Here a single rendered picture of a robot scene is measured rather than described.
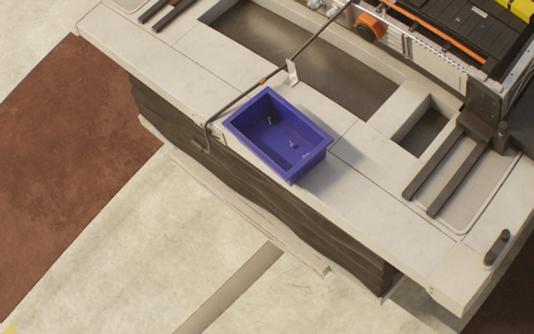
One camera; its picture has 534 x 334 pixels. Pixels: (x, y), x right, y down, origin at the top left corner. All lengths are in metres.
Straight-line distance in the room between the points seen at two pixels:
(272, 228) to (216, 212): 0.58
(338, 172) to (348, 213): 0.11
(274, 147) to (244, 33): 0.48
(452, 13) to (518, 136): 0.38
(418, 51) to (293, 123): 0.38
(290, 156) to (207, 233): 0.97
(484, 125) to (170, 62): 0.92
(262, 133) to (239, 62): 0.25
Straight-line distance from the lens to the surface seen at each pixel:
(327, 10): 2.11
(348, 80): 2.13
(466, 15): 2.00
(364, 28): 2.01
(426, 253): 1.78
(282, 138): 1.96
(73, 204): 3.09
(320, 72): 2.16
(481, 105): 1.89
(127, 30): 2.36
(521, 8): 2.02
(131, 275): 2.84
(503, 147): 1.89
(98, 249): 2.94
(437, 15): 1.99
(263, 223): 2.33
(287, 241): 2.29
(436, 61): 1.93
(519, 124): 1.94
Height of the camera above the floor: 2.45
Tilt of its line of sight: 57 degrees down
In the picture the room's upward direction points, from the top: 15 degrees counter-clockwise
